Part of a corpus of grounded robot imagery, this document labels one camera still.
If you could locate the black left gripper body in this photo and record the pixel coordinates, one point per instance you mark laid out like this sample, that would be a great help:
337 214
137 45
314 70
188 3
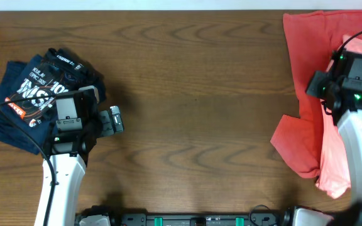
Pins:
96 132

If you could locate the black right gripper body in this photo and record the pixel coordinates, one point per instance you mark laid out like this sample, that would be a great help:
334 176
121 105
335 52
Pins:
335 87

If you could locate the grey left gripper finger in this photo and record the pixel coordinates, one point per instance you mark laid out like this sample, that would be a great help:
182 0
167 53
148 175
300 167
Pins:
117 122
107 128

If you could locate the red printed t-shirt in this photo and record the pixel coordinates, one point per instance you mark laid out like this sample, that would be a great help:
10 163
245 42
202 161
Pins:
311 39

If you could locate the light pink t-shirt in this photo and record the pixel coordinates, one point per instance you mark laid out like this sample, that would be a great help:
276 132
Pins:
334 173

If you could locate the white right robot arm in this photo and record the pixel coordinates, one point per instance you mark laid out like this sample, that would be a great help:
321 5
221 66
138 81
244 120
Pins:
350 129

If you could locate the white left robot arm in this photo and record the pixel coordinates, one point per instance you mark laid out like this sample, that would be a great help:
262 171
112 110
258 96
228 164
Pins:
62 176

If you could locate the navy blue folded shirt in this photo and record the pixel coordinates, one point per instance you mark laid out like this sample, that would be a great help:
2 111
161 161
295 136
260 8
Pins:
13 130

